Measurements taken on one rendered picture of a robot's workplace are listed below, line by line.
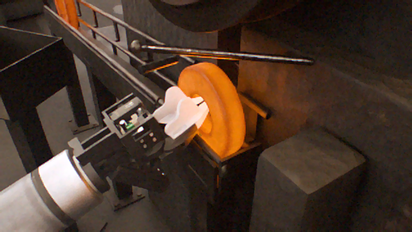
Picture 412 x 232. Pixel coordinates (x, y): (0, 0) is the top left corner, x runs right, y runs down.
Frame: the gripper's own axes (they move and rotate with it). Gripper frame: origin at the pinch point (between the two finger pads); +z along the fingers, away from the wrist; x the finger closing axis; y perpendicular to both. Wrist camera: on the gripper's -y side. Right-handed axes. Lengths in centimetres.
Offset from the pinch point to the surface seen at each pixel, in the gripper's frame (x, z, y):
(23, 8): 290, -18, -63
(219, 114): -5.6, -0.6, 2.5
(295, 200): -23.3, -3.1, 4.5
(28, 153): 47, -36, -23
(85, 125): 109, -24, -70
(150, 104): 12.3, -5.5, -3.5
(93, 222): 50, -38, -65
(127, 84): 24.0, -6.0, -5.1
